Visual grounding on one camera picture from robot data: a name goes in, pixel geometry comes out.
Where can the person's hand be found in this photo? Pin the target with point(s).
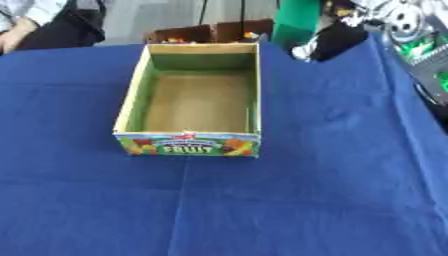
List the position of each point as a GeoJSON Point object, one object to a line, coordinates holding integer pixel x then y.
{"type": "Point", "coordinates": [14, 35]}

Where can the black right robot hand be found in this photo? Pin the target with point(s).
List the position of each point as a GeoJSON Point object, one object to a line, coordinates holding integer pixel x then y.
{"type": "Point", "coordinates": [338, 41]}

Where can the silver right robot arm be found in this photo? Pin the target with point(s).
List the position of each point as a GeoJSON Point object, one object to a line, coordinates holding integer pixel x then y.
{"type": "Point", "coordinates": [417, 40]}

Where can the brown cardboard box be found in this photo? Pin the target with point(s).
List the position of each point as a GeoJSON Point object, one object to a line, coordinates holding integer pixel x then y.
{"type": "Point", "coordinates": [181, 34]}
{"type": "Point", "coordinates": [242, 30]}

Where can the open cardboard box green inside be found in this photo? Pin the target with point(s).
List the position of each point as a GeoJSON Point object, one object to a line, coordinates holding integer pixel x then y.
{"type": "Point", "coordinates": [198, 100]}

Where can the green board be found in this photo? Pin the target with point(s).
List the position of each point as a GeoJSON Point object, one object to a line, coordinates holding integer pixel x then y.
{"type": "Point", "coordinates": [294, 20]}

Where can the person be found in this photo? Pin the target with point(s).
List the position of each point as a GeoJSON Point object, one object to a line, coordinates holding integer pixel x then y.
{"type": "Point", "coordinates": [64, 30]}

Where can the thin black pole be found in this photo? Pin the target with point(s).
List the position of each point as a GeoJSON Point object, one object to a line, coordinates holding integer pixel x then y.
{"type": "Point", "coordinates": [242, 10]}
{"type": "Point", "coordinates": [203, 11]}

